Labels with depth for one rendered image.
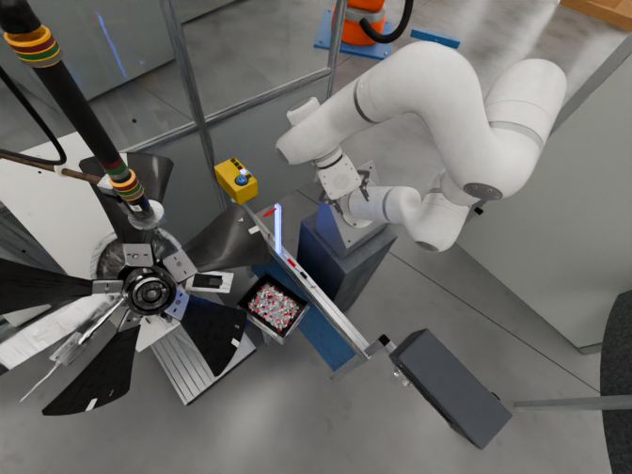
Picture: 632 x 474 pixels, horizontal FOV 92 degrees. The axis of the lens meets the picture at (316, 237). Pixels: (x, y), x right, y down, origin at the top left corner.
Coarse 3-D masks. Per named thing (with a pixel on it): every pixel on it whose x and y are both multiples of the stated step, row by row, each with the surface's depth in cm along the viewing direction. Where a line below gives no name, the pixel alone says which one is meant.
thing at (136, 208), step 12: (0, 0) 30; (12, 0) 31; (24, 0) 32; (0, 12) 31; (12, 12) 31; (24, 12) 32; (0, 24) 32; (12, 24) 32; (24, 24) 32; (36, 24) 33; (132, 204) 59; (144, 204) 61; (144, 216) 63
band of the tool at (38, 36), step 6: (36, 30) 36; (42, 30) 36; (48, 30) 35; (6, 36) 34; (12, 36) 35; (18, 36) 35; (24, 36) 36; (30, 36) 36; (36, 36) 36; (42, 36) 36; (48, 36) 35; (12, 42) 33; (18, 42) 33; (24, 42) 33; (30, 42) 33; (36, 42) 34; (54, 42) 35; (48, 48) 35; (30, 54) 34; (30, 60) 35; (36, 60) 35; (48, 66) 36
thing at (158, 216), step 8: (104, 176) 58; (104, 184) 57; (104, 192) 58; (112, 192) 57; (112, 200) 59; (120, 200) 59; (152, 200) 66; (128, 208) 62; (152, 208) 65; (160, 208) 66; (128, 216) 64; (136, 216) 64; (152, 216) 64; (160, 216) 64; (136, 224) 63; (144, 224) 63; (152, 224) 63
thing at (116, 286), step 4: (100, 280) 74; (104, 280) 75; (108, 280) 75; (112, 280) 76; (116, 280) 76; (120, 280) 77; (96, 284) 75; (100, 284) 75; (104, 284) 76; (108, 284) 76; (112, 284) 77; (116, 284) 78; (120, 284) 78; (92, 288) 76; (96, 288) 77; (100, 288) 77; (112, 288) 79; (116, 288) 80; (120, 288) 80; (92, 292) 78; (96, 292) 79; (100, 292) 80; (104, 292) 80; (108, 292) 81; (112, 292) 82; (116, 292) 82
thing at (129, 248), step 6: (126, 246) 81; (132, 246) 80; (138, 246) 80; (144, 246) 79; (126, 252) 81; (132, 252) 81; (138, 252) 80; (144, 252) 80; (150, 252) 79; (126, 258) 82; (132, 258) 81; (138, 258) 80; (144, 258) 80; (150, 258) 79; (132, 264) 81; (138, 264) 81; (144, 264) 80; (150, 264) 80
